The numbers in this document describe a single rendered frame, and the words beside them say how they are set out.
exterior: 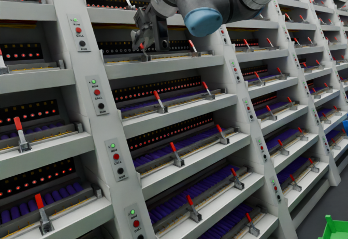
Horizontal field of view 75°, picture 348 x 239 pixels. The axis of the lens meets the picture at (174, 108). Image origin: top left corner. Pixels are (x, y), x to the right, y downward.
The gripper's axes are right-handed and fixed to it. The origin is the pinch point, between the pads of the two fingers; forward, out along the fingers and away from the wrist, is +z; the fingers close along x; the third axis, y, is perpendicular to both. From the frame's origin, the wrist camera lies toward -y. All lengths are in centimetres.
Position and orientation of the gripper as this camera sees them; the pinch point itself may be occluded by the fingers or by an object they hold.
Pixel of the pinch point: (139, 49)
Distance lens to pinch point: 90.1
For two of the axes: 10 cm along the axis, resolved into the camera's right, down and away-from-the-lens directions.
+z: -5.2, 3.9, 7.6
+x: -7.6, 2.0, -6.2
